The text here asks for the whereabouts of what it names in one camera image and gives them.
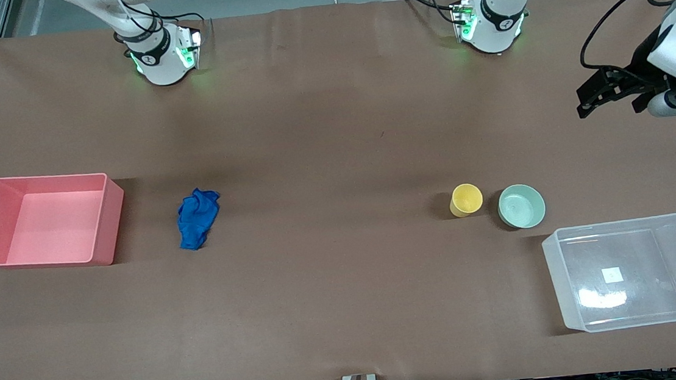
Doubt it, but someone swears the mint green bowl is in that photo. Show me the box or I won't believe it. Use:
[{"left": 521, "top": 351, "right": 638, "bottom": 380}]
[{"left": 496, "top": 182, "right": 548, "bottom": 232}]

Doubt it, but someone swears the yellow plastic cup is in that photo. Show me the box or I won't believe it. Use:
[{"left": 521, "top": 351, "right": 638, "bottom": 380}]
[{"left": 448, "top": 182, "right": 485, "bottom": 218}]

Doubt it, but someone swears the blue cloth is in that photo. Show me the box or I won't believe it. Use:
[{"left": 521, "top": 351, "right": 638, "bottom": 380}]
[{"left": 175, "top": 187, "right": 225, "bottom": 252}]

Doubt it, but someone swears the clear plastic box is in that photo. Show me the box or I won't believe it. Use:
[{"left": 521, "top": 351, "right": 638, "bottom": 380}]
[{"left": 540, "top": 213, "right": 676, "bottom": 337}]

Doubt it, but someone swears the pink plastic bin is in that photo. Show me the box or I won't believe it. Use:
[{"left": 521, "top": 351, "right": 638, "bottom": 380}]
[{"left": 0, "top": 167, "right": 132, "bottom": 275}]

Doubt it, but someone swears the brown table cover sheet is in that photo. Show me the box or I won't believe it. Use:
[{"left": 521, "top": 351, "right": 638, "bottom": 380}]
[{"left": 0, "top": 0, "right": 676, "bottom": 380}]

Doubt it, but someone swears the black left base cable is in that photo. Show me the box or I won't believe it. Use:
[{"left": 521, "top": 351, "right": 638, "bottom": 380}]
[{"left": 399, "top": 0, "right": 461, "bottom": 29}]

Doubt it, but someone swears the black base cable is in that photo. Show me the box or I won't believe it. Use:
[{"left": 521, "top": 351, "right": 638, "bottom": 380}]
[
  {"left": 107, "top": 0, "right": 207, "bottom": 43},
  {"left": 399, "top": 0, "right": 461, "bottom": 29}
]

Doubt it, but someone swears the black right base cable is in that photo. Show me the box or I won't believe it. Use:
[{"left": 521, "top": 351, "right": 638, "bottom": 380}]
[{"left": 107, "top": 0, "right": 207, "bottom": 43}]

